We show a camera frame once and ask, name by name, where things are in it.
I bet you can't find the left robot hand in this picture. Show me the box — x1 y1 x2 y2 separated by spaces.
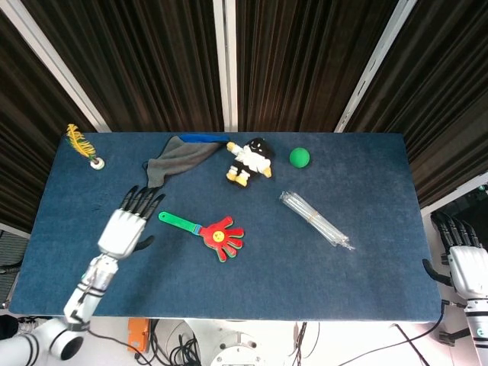
97 185 166 262

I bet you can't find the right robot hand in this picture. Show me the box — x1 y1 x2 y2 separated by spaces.
422 211 488 300

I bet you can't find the red green hand clapper toy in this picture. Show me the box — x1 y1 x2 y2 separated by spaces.
158 210 246 264

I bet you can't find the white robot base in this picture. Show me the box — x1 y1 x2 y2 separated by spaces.
182 319 306 366

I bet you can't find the grey microfibre towel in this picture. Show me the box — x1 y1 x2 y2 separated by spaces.
146 136 226 189

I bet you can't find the yellow feather shuttlecock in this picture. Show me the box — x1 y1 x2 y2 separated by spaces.
66 123 106 171

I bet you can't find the orange box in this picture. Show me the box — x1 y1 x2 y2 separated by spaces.
127 318 149 354

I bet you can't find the black white plush doll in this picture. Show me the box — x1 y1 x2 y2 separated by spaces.
225 136 275 188

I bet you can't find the clear wrapped straw bundle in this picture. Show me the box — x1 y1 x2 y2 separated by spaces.
279 190 355 252

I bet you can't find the dark brown curtain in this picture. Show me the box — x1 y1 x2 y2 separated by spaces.
0 0 488 230

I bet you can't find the green ball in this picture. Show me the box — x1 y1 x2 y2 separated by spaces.
288 146 312 169

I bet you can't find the black cable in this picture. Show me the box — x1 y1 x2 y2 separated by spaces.
87 327 153 366
392 323 434 366

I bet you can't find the white frame post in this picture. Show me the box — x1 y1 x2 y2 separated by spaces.
212 0 239 133
0 0 111 133
334 0 420 133

